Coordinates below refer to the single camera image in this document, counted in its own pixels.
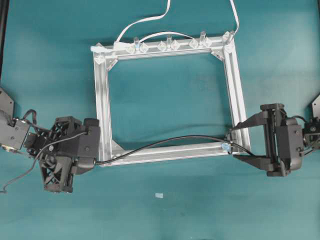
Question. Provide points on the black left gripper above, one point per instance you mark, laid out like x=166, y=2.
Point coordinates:
x=55, y=161

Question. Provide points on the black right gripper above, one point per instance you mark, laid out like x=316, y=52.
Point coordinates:
x=271, y=116

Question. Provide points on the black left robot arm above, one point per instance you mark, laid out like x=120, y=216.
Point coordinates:
x=14, y=133

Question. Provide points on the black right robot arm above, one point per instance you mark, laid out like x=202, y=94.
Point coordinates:
x=311, y=135

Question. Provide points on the small blue clip piece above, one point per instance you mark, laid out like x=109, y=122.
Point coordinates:
x=227, y=147

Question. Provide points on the right metal peg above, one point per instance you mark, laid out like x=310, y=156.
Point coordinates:
x=202, y=37

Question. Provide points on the metal peg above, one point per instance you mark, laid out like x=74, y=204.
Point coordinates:
x=202, y=37
x=168, y=41
x=136, y=43

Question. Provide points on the middle metal peg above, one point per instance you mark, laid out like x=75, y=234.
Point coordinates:
x=168, y=41

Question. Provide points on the left metal peg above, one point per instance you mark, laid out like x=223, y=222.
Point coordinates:
x=136, y=43

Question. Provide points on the square aluminium extrusion frame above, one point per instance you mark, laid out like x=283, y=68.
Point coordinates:
x=155, y=46

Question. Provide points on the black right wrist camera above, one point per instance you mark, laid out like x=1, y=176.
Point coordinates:
x=289, y=138

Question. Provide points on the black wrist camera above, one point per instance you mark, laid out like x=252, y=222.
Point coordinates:
x=88, y=147
x=289, y=138

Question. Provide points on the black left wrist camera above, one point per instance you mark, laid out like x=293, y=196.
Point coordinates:
x=88, y=147

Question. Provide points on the black vertical rail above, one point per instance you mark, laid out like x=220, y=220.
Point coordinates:
x=4, y=9

